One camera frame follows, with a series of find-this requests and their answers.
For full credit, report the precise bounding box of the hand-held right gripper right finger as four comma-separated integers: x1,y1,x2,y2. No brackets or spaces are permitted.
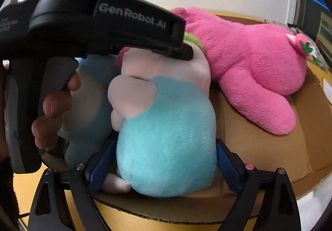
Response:
216,138,301,231

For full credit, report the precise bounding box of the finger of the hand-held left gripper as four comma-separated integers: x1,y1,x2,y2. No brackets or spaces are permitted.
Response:
87,39,194,62

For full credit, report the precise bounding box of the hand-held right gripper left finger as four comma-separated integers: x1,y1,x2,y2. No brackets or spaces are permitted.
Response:
27,139,118,231

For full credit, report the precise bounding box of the brown cardboard box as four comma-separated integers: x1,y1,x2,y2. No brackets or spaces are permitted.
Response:
41,10,332,227

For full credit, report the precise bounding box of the teal and pink plush toy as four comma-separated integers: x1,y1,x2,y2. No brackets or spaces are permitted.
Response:
102,34,218,198

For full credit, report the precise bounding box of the person's left hand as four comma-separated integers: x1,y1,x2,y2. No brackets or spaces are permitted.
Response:
31,70,82,150

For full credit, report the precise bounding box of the light blue plush toy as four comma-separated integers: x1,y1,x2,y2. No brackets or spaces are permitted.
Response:
57,54,120,167

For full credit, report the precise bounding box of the bright pink plush toy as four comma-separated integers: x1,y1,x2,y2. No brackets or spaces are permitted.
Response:
171,7,316,136

